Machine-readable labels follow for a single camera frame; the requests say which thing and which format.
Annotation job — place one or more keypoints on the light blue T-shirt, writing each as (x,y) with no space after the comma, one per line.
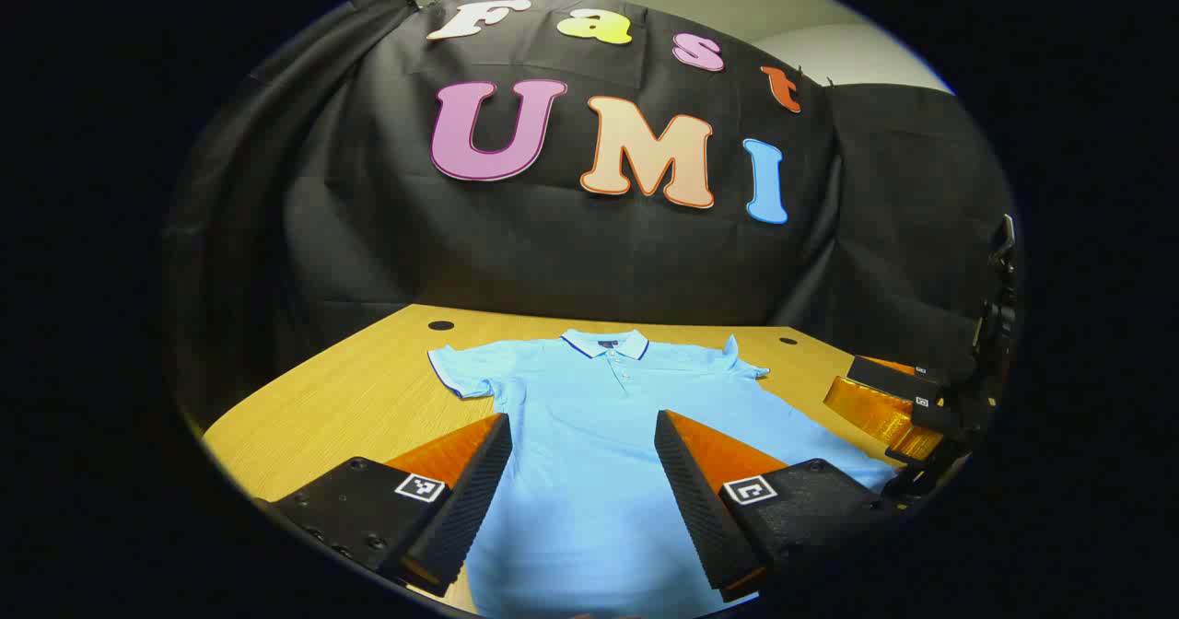
(589,416)

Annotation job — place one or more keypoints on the black backdrop cloth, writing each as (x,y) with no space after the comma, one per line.
(553,260)

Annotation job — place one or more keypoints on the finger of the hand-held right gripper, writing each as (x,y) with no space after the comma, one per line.
(889,378)
(875,412)

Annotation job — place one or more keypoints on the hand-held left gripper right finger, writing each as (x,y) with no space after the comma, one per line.
(695,508)

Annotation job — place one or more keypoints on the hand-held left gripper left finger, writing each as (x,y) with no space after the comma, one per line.
(470,508)

